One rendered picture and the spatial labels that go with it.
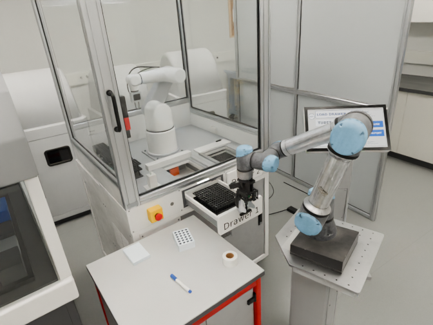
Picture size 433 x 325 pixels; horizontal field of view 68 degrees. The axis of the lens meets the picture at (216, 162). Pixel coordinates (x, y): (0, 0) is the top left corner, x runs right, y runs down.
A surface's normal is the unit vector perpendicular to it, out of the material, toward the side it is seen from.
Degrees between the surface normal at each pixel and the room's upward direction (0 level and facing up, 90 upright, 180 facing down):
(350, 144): 83
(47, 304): 90
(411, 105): 90
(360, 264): 0
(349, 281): 0
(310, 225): 98
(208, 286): 0
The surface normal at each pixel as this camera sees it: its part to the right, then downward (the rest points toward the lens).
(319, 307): -0.60, 0.38
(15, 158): 0.60, 0.31
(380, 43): -0.84, 0.29
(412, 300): -0.07, -0.90
